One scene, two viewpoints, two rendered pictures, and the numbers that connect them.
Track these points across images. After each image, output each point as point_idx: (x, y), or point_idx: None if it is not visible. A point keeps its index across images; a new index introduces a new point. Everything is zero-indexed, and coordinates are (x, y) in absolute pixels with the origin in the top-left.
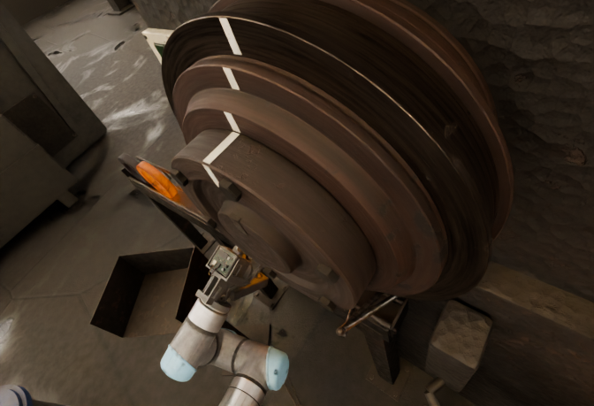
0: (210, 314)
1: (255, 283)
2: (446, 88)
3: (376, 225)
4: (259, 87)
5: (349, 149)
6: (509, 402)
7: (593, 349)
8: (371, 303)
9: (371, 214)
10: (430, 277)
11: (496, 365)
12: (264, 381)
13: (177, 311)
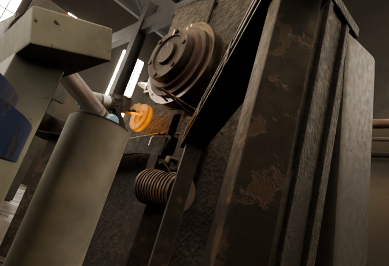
0: (109, 97)
1: (123, 118)
2: (217, 36)
3: (197, 39)
4: (191, 28)
5: (199, 31)
6: (200, 254)
7: (237, 116)
8: (175, 99)
9: (197, 37)
10: (201, 57)
11: (204, 188)
12: (107, 114)
13: None
